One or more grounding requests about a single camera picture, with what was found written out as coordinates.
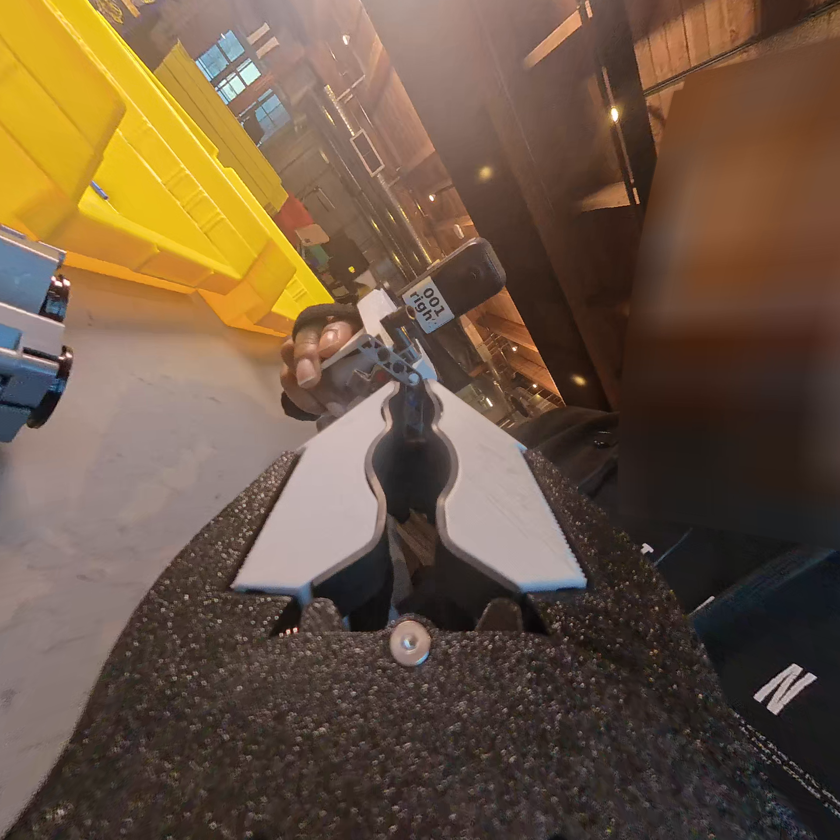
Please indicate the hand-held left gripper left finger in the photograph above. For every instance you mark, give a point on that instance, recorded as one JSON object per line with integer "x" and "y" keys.
{"x": 315, "y": 518}

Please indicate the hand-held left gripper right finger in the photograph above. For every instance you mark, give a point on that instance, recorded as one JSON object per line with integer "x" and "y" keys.
{"x": 505, "y": 518}

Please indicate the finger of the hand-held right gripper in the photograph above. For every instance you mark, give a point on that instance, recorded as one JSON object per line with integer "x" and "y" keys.
{"x": 375, "y": 313}

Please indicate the grey brick beam piece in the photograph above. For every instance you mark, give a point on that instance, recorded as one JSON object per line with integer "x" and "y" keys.
{"x": 387, "y": 358}

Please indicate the grey desk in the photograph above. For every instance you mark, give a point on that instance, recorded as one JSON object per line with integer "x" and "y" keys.
{"x": 131, "y": 472}

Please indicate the person's right hand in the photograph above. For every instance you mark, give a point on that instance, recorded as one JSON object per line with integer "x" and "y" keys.
{"x": 305, "y": 367}

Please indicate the beige chair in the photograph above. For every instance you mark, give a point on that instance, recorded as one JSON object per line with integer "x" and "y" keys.
{"x": 313, "y": 235}

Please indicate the red chair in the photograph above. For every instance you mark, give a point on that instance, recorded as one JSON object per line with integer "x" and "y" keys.
{"x": 295, "y": 213}

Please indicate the yellow storage bin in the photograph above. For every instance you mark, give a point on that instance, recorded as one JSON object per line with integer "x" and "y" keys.
{"x": 223, "y": 131}
{"x": 170, "y": 216}

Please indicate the factory window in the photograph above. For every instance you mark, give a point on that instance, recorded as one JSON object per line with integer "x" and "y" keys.
{"x": 229, "y": 65}

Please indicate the person's black hoodie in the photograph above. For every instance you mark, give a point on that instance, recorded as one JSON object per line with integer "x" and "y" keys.
{"x": 774, "y": 623}

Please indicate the grey twin engine brick model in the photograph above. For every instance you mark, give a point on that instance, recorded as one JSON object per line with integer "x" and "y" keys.
{"x": 26, "y": 341}

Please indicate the metal ventilation duct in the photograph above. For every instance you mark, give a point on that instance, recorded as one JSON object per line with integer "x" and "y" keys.
{"x": 377, "y": 177}

